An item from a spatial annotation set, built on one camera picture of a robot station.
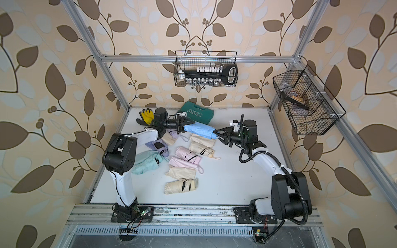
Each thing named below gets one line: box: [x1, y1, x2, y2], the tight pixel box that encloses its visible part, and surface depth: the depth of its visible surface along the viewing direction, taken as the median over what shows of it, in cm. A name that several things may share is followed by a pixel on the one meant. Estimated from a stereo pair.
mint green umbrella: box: [131, 150, 170, 175], surface depth 91 cm
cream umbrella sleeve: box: [165, 166, 197, 179], surface depth 88 cm
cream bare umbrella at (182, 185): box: [164, 177, 197, 195], surface depth 82 cm
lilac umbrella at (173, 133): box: [167, 128, 181, 139], surface depth 104 cm
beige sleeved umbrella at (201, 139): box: [189, 133, 216, 146], surface depth 101 cm
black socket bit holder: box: [178, 63, 239, 86], surface depth 86 cm
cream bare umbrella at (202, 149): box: [188, 140, 221, 160], surface depth 96 cm
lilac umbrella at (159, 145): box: [144, 138, 170, 158], surface depth 96 cm
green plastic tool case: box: [178, 101, 215, 125], surface depth 116 cm
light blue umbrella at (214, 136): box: [210, 131, 220, 141], surface depth 79 cm
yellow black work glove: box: [135, 107, 155, 126], surface depth 114 cm
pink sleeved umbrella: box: [175, 145, 202, 165], surface depth 93 cm
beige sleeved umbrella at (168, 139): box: [161, 131, 178, 146], surface depth 103 cm
